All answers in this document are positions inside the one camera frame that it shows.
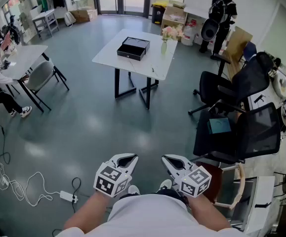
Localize pink flower bouquet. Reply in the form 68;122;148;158
161;24;184;43

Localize grey upholstered chair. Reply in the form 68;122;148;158
23;60;70;112

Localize white table with black legs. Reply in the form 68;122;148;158
0;44;52;114
91;28;178;110

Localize person's left white shoe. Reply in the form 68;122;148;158
127;184;141;196

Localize black box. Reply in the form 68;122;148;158
116;36;151;62

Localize thin black cable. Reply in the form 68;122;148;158
0;117;11;165

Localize wooden board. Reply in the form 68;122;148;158
224;26;254;81

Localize brown cardboard box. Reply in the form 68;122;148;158
70;8;99;23

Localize person's white shoe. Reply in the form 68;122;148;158
127;184;141;196
159;179;173;191

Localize person's right white shoe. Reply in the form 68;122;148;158
159;179;173;191

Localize blue chair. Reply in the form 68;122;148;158
242;41;257;64

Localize wooden chair with brown seat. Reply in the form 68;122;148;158
195;161;246;210

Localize teal flat box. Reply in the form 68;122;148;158
206;117;232;135

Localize black mesh office chair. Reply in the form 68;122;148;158
193;102;282;165

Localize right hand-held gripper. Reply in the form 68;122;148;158
161;154;212;198

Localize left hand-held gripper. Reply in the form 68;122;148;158
93;153;139;198

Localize white cabinet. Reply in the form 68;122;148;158
230;175;276;235

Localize white plastic bag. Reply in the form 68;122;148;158
180;24;198;47

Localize person's dark trousers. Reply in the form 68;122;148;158
119;188;188;204

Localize person's left forearm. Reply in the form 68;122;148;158
63;191;114;234

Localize person's right forearm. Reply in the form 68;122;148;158
187;195;232;232

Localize open cardboard box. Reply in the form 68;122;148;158
160;4;188;36

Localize white cable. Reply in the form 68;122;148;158
0;118;61;207

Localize small grey table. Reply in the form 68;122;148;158
32;8;60;40

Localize person's white shirt torso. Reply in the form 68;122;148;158
55;193;247;237

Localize black bin with yellow lid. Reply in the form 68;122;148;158
151;0;170;25

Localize white power strip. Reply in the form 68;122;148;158
59;190;79;204

